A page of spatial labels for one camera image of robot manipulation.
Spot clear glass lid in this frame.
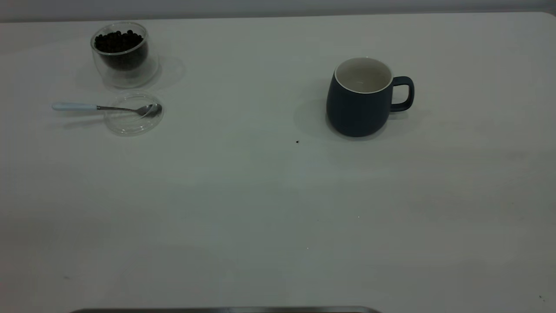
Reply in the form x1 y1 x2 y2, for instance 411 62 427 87
103 90 164 137

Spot dark grey ceramic mug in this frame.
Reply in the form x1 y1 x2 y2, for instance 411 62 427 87
326 57 415 138

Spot dark coffee beans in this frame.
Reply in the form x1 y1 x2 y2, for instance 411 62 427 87
93 29 149 71

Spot spoon with pale blue handle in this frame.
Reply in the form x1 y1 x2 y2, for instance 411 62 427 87
51 102 163 118

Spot double-wall clear glass cup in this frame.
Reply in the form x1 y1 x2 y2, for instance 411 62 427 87
90 21 160 89

